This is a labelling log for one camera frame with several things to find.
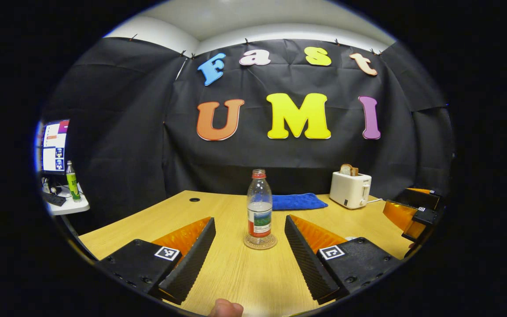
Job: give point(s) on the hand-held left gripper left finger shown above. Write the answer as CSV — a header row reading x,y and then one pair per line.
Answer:
x,y
189,259

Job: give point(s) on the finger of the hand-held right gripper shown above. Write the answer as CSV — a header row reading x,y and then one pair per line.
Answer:
x,y
425,216
420,199

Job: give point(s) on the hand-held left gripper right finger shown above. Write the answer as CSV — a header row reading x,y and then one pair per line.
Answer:
x,y
306,259

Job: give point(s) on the grey teacup lid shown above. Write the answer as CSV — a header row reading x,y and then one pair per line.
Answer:
x,y
350,238

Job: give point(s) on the round brown coaster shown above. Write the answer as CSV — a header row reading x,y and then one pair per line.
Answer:
x,y
260,244

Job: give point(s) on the clear plastic water bottle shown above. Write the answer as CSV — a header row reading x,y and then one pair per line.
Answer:
x,y
259,207

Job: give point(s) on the green drink bottle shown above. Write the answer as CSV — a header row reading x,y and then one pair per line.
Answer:
x,y
73,182

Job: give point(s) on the blue towel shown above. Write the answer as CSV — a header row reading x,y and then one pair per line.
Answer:
x,y
297,201

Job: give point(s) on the white toaster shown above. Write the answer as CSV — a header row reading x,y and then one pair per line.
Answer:
x,y
350,189

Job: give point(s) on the toasted bread slice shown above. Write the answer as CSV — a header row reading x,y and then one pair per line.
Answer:
x,y
346,169
355,171

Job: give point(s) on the white side desk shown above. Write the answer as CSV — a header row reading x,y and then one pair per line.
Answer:
x,y
73,206

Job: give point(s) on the black keyboard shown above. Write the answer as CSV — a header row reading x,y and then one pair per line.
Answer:
x,y
54,199

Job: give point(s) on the computer monitor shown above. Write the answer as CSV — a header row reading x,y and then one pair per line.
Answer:
x,y
54,147

